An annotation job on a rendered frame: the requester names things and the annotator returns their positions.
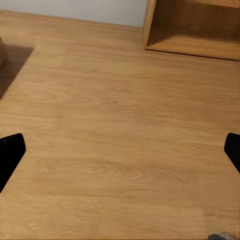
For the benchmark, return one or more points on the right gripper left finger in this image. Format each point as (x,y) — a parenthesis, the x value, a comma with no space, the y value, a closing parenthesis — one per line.
(12,149)

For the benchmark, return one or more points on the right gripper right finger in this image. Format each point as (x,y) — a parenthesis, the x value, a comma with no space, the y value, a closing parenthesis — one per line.
(232,149)

